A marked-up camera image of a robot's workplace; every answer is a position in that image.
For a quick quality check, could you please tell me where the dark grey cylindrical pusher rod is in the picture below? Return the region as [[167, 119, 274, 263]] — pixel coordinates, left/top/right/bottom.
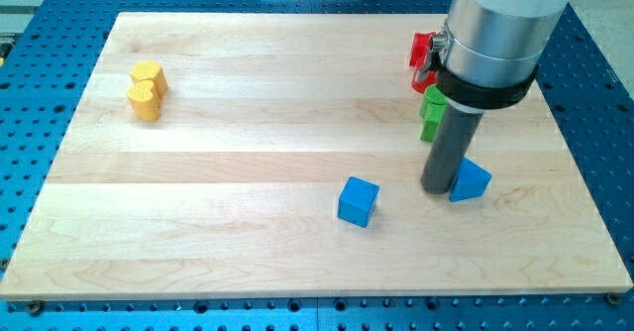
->
[[420, 103, 483, 194]]

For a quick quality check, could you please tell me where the blue triangle block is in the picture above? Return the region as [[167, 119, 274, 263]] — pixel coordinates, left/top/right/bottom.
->
[[449, 158, 492, 202]]

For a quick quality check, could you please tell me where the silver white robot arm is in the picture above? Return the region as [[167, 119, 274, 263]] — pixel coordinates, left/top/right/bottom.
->
[[414, 0, 570, 194]]

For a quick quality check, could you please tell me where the green block behind star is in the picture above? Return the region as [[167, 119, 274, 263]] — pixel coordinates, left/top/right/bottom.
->
[[419, 84, 447, 121]]

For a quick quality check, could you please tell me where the red block lower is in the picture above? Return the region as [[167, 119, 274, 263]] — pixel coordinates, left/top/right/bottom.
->
[[411, 68, 436, 94]]

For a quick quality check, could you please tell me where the red block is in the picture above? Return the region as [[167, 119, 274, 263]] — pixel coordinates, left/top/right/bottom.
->
[[411, 68, 436, 94], [409, 32, 436, 67]]

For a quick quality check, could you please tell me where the red block upper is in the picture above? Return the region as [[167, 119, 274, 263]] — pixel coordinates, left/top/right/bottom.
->
[[409, 32, 436, 67]]

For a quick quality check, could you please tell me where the blue cube block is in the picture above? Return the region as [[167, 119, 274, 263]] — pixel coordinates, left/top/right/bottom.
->
[[337, 176, 379, 228]]

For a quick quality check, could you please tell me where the light wooden board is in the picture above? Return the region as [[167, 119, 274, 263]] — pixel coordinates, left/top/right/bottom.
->
[[1, 12, 632, 301]]

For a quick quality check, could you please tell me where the yellow heart block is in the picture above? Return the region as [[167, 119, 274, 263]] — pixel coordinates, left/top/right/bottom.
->
[[126, 80, 160, 122]]

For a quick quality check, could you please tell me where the blue perforated metal breadboard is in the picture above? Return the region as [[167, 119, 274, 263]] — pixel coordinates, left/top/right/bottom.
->
[[1, 0, 633, 330]]

